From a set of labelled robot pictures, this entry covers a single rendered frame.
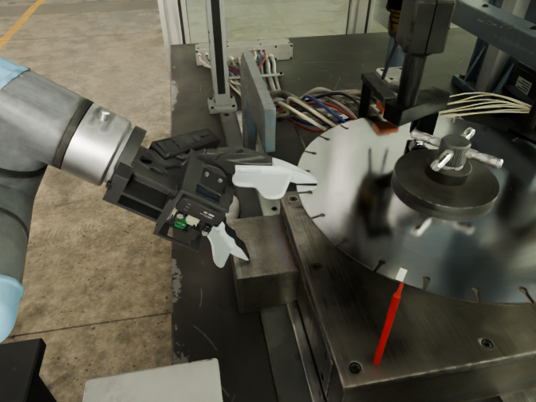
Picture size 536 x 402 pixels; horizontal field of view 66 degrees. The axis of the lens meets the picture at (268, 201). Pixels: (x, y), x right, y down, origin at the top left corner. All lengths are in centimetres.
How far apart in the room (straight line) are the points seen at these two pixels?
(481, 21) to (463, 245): 46
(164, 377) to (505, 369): 34
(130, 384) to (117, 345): 114
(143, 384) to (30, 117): 25
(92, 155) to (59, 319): 128
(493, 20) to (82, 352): 141
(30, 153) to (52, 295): 133
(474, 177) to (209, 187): 29
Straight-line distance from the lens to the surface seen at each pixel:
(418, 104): 51
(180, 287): 63
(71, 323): 164
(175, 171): 45
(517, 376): 55
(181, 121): 103
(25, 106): 43
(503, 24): 76
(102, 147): 42
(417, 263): 40
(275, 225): 60
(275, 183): 44
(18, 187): 47
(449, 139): 48
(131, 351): 150
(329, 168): 49
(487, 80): 121
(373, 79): 66
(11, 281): 39
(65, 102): 43
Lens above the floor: 123
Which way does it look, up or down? 39 degrees down
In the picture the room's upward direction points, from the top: straight up
